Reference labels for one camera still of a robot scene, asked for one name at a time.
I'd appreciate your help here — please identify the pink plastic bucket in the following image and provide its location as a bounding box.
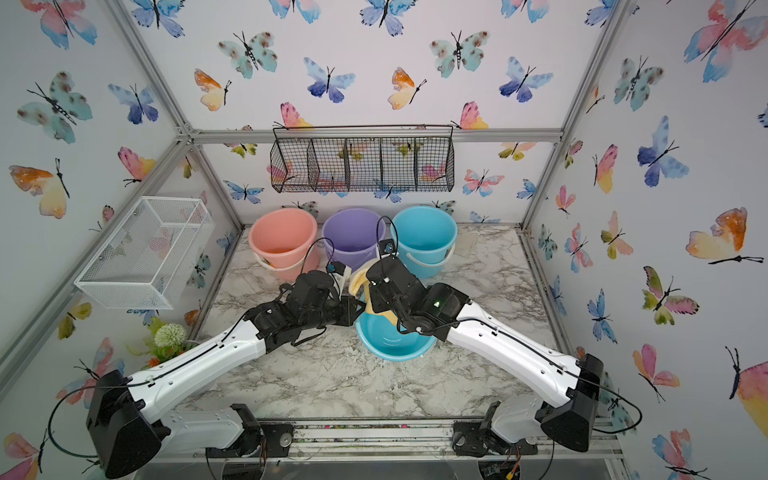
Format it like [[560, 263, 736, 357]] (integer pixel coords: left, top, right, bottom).
[[248, 208, 321, 283]]

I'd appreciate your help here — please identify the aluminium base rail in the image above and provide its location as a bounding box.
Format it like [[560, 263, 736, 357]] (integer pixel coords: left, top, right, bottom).
[[131, 418, 625, 463]]

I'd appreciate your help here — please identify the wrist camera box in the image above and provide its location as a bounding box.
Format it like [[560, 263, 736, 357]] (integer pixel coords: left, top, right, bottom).
[[377, 238, 398, 259], [326, 261, 352, 295]]

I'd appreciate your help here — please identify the teal bucket with sticker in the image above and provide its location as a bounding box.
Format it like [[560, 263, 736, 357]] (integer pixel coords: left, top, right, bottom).
[[355, 313, 437, 362]]

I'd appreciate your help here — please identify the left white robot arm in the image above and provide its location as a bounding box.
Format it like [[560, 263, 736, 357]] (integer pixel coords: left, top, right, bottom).
[[86, 270, 365, 479]]

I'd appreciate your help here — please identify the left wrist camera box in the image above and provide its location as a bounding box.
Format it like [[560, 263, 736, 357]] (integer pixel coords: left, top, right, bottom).
[[326, 261, 352, 295]]

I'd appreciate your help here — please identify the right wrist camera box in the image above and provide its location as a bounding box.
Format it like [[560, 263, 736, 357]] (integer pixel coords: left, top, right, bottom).
[[377, 238, 398, 259]]

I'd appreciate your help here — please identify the purple plastic bucket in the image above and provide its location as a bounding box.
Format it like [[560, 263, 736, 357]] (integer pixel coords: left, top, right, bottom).
[[322, 208, 387, 271]]

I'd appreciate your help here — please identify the black wire wall basket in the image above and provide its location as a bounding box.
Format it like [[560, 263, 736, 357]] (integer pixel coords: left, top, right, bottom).
[[268, 124, 455, 194]]

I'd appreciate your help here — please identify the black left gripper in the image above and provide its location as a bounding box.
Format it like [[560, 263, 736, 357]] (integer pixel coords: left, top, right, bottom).
[[300, 296, 368, 334]]

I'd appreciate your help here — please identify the artificial flower pot plant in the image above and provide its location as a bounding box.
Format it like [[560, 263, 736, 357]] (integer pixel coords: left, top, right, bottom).
[[126, 317, 198, 370]]

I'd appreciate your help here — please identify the white mesh wall basket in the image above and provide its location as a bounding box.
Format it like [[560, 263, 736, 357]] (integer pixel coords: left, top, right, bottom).
[[74, 196, 215, 310]]

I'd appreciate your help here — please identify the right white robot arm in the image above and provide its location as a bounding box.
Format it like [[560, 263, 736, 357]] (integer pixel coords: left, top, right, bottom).
[[364, 256, 603, 452]]

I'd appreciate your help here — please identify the cream yellow microfibre cloth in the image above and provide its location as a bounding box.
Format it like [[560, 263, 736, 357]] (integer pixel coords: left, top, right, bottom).
[[348, 260, 398, 326]]

